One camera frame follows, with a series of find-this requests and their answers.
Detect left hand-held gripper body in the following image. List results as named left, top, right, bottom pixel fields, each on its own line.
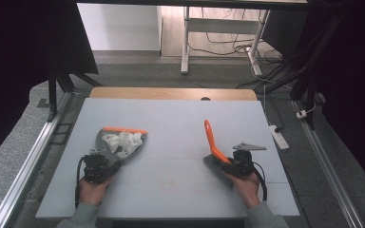
left=81, top=148, right=122, bottom=185

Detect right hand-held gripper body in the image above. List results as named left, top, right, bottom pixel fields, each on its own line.
left=227, top=142, right=267, bottom=179

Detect white tissue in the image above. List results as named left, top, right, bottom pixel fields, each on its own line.
left=101, top=130, right=144, bottom=159

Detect grey dustpan with orange edge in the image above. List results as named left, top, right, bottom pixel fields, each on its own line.
left=89, top=126, right=148, bottom=161

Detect person's left hand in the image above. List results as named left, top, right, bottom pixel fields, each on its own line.
left=78, top=175, right=116, bottom=207

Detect person's right hand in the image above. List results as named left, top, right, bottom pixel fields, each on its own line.
left=223, top=171, right=262, bottom=209

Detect white power strip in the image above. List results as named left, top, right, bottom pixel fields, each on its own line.
left=268, top=124, right=290, bottom=151

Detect black metal stand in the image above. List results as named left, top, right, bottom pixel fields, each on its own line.
left=256, top=12, right=350, bottom=131
left=47, top=61, right=104, bottom=124

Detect wooden table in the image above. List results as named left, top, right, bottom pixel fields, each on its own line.
left=88, top=86, right=259, bottom=102

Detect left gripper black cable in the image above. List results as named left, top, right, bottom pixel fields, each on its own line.
left=74, top=156, right=88, bottom=210

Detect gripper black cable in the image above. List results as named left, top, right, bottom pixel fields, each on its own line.
left=74, top=156, right=88, bottom=210
left=252, top=161, right=269, bottom=202

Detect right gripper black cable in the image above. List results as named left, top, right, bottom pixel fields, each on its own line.
left=252, top=161, right=269, bottom=202

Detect aluminium rail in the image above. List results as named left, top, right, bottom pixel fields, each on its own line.
left=292, top=100, right=365, bottom=228
left=0, top=91, right=74, bottom=228

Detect black floor cables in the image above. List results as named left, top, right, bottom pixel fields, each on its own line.
left=188, top=8, right=288, bottom=91

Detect white desk frame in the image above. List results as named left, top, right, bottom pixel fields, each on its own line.
left=180, top=6, right=271, bottom=77

